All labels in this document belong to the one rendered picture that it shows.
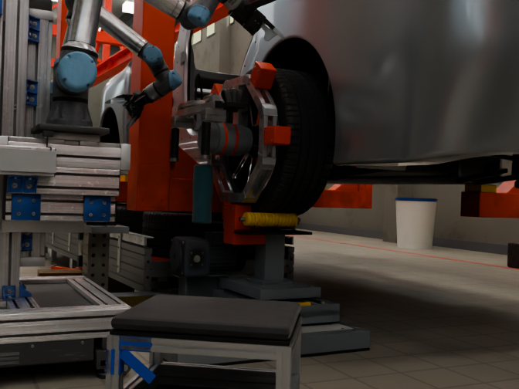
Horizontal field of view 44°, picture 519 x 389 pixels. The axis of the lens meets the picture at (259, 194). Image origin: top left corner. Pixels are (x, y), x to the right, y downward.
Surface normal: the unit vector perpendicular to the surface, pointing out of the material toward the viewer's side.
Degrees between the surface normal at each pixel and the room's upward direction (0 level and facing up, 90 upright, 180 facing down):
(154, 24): 90
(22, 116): 90
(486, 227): 90
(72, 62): 98
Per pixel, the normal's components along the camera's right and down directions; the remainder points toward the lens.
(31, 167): 0.44, 0.01
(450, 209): -0.90, -0.03
